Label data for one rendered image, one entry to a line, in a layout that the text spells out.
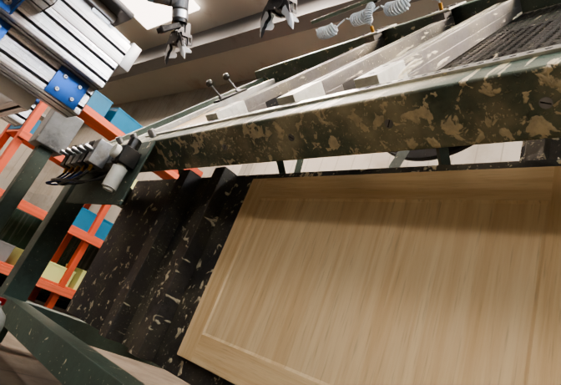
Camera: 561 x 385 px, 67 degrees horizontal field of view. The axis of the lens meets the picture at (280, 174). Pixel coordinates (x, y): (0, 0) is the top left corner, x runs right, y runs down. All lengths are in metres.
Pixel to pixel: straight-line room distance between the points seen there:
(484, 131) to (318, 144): 0.35
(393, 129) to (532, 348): 0.41
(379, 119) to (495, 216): 0.28
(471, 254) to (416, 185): 0.20
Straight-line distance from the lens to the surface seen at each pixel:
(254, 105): 1.45
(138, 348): 1.36
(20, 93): 1.38
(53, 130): 2.01
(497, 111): 0.74
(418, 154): 2.25
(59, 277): 4.59
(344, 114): 0.86
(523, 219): 0.86
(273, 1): 1.62
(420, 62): 1.13
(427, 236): 0.91
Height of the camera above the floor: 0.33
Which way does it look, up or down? 22 degrees up
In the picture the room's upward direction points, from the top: 22 degrees clockwise
